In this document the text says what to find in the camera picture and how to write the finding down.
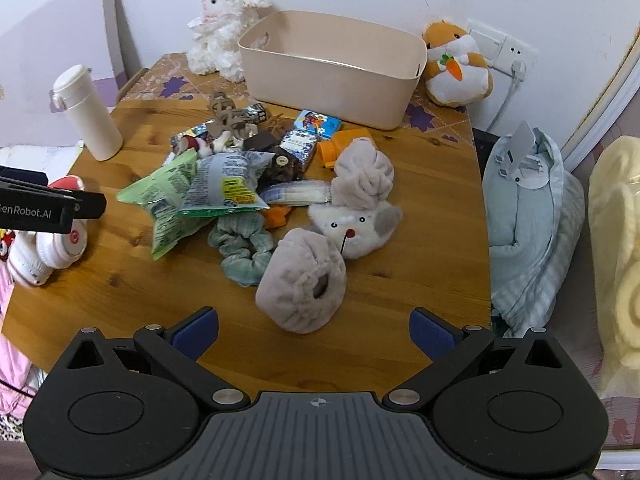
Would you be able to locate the clear cracker pack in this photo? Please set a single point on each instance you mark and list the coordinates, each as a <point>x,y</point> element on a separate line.
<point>297,193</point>

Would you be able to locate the orange plush carrot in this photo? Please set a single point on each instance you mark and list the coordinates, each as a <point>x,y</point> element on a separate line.
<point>275,217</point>

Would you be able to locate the white red headphones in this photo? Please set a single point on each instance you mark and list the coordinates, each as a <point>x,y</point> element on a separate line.
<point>32,257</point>

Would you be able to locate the cream scrunchie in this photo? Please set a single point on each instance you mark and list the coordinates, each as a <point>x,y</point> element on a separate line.
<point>226,142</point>

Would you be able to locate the black small box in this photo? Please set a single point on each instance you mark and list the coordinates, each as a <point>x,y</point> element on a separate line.
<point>262,142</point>

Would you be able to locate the white thermos cup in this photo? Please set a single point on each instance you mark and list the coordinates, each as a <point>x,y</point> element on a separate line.
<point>76,95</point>

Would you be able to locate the light blue folded blanket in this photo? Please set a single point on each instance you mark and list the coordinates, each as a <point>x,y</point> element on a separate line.
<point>532,235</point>

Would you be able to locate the orange white hamster plush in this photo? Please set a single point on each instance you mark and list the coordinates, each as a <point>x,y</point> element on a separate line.
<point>456,74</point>

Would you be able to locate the brown thin hair claw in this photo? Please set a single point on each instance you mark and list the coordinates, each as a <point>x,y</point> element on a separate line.
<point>278,124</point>

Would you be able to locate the orange plastic bottle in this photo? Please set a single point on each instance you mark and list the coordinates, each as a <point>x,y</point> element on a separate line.
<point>331,149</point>

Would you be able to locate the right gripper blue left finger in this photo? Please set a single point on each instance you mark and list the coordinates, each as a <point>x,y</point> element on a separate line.
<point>194,335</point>

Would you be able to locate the lavender board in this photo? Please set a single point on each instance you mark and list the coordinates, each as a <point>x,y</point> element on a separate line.
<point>35,51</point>

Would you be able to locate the green scrunchie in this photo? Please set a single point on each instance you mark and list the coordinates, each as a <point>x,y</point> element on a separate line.
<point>245,247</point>

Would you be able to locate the grey green snack bag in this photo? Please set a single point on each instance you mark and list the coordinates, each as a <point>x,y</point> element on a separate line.
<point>226,183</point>

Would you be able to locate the blue cartoon tissue pack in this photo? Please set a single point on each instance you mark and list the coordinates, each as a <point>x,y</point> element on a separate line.
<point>321,125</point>

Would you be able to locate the blue white tissue pack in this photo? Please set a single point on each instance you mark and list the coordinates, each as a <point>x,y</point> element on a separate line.
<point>301,144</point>

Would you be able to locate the yellow plush blanket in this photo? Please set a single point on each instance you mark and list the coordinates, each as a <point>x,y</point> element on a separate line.
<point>613,213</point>

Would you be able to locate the white plush lamb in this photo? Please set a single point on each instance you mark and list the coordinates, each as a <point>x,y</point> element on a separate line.
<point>216,32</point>

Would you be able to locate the red white plush ornament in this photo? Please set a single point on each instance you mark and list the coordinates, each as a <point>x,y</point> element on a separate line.
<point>187,146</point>

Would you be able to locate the brown plaid scrunchie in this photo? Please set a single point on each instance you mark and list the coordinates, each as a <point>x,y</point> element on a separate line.
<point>283,168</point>

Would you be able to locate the beige plastic storage bin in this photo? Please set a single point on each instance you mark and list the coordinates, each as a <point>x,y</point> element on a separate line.
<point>332,39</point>

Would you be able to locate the white wall socket plate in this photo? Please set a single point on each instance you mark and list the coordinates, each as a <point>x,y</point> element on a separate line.
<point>501,50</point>

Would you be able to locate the white phone stand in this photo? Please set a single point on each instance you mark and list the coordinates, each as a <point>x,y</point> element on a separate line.
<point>519,161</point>

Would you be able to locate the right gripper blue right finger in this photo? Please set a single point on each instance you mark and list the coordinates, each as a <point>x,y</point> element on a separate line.
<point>433,336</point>

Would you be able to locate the taupe hair claw clip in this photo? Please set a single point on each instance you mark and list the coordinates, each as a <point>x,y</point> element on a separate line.
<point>225,116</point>

